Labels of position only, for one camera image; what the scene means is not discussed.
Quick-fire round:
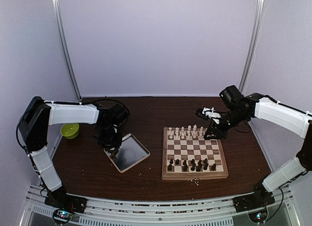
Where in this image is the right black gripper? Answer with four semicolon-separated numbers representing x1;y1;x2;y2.
204;107;248;140

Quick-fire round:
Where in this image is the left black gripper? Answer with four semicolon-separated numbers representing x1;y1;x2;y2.
97;124;122;149

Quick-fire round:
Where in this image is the wooden chess board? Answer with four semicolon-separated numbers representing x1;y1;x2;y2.
162;125;229;181

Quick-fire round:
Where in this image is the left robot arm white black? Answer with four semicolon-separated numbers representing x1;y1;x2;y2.
16;96;130;208

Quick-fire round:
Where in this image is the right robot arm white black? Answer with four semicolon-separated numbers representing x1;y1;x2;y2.
196;85;312;207

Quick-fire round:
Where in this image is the metal tray wooden rim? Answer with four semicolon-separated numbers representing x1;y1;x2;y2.
103;133;151;173

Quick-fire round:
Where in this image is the green bowl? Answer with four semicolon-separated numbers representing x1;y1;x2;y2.
60;123;79;140

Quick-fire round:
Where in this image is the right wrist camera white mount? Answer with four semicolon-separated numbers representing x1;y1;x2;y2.
195;107;221;124

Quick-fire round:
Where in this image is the aluminium front rail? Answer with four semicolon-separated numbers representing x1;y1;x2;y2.
24;183;295;226

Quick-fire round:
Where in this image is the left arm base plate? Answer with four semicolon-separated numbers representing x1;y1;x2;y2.
44;195;87;213

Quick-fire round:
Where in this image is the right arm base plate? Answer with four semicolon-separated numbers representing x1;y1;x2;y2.
233;194;275;213

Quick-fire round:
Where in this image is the right aluminium frame post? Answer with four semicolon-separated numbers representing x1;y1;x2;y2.
239;0;266;94

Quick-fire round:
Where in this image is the aluminium frame post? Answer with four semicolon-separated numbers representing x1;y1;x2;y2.
239;0;266;94
52;0;82;101

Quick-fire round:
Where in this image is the left aluminium frame post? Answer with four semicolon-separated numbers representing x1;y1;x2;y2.
52;0;82;101

